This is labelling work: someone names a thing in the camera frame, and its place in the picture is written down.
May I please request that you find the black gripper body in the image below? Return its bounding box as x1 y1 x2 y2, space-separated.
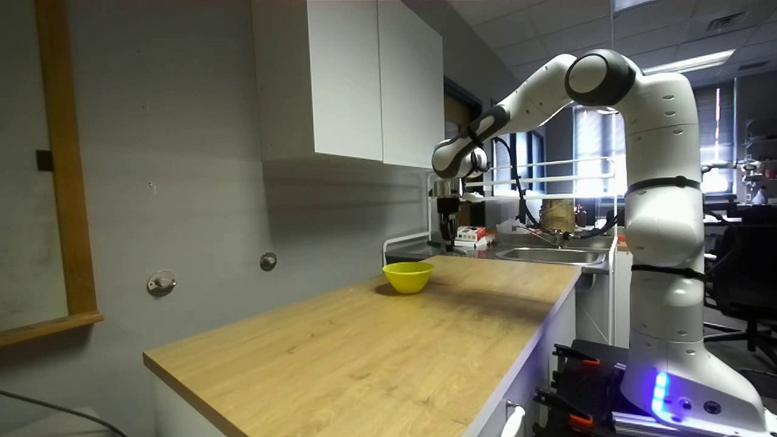
437 189 466 231

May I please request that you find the yellow bowl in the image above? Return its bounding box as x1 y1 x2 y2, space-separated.
381 261 437 296

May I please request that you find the small red white box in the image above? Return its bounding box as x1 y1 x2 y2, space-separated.
454 227 493 256

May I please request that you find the stainless steel sink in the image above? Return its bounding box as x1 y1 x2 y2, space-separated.
381 228 615 271

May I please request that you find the brown paper bag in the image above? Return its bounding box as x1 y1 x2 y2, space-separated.
539 199 578 239

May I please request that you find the narrow white cabinet door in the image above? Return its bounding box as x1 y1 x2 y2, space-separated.
306 0 386 163

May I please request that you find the ceiling light panel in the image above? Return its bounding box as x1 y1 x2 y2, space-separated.
641 47 739 77

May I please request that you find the black office chair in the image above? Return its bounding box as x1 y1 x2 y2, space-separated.
702 202 777 393

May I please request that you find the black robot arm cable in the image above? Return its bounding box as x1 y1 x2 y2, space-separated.
490 134 568 239

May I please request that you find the white wall cabinet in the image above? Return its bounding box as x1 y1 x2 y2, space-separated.
251 0 447 172

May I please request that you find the black clamp orange handle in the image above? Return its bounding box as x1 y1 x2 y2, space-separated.
534 387 623 437
552 342 628 389

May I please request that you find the white drawer handle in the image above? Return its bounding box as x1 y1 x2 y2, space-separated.
499 401 530 437

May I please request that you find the metal wall hook knob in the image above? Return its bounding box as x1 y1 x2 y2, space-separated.
144 271 177 298

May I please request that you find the whiteboard with wooden frame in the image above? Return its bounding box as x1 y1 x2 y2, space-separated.
0 0 107 352

